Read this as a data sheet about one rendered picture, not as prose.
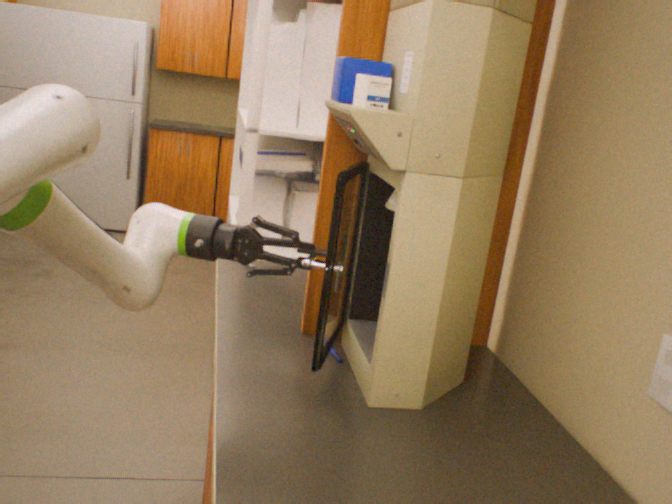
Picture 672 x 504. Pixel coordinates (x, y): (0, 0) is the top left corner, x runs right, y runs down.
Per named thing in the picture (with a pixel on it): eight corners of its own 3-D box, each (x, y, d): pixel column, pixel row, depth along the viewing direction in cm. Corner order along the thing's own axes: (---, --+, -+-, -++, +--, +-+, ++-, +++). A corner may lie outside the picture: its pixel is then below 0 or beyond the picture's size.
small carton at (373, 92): (374, 108, 134) (378, 76, 132) (387, 110, 130) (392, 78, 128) (352, 105, 131) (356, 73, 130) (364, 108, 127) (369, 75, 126)
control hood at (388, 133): (368, 150, 154) (375, 105, 151) (406, 172, 123) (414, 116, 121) (318, 144, 152) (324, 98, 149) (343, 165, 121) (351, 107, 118)
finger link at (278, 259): (243, 249, 139) (242, 255, 139) (295, 263, 138) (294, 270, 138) (249, 245, 143) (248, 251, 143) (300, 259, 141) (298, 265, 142)
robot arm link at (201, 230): (205, 210, 147) (201, 251, 149) (183, 219, 135) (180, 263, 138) (232, 214, 146) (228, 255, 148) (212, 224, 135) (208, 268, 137)
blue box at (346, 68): (375, 106, 147) (381, 63, 145) (386, 109, 138) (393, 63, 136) (330, 100, 146) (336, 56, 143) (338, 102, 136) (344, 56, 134)
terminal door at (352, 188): (342, 326, 163) (366, 159, 153) (314, 375, 133) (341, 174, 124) (339, 325, 163) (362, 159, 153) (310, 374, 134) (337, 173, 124)
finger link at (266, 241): (250, 241, 143) (250, 234, 142) (302, 245, 141) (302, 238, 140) (244, 245, 139) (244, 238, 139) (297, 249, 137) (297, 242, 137)
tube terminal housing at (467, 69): (438, 349, 170) (496, 28, 151) (486, 412, 139) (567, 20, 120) (340, 343, 165) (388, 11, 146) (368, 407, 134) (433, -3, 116)
